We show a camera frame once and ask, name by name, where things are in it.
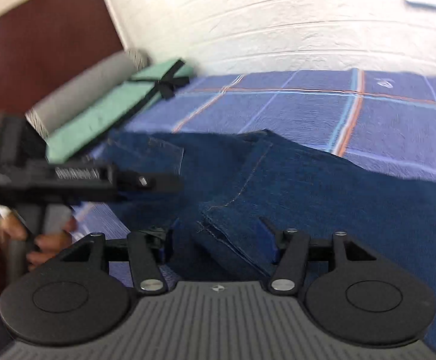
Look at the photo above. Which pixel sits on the person's left hand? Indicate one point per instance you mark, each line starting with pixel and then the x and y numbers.
pixel 49 245

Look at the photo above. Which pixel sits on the dark blue denim pants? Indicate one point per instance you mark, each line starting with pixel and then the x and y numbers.
pixel 230 182

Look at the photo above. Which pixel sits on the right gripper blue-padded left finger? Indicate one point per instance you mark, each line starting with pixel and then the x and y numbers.
pixel 87 290

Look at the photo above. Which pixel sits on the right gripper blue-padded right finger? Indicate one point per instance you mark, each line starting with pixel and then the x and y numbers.
pixel 348 290

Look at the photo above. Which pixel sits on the blue plaid bed sheet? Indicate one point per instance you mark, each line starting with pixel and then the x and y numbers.
pixel 382 122

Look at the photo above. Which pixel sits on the dark brown wooden headboard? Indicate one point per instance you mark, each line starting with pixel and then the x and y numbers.
pixel 45 43

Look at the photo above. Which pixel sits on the grey patterned pillow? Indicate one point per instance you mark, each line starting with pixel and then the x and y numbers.
pixel 79 93

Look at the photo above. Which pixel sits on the green pillow with black ribbon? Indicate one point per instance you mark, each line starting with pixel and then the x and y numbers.
pixel 137 93

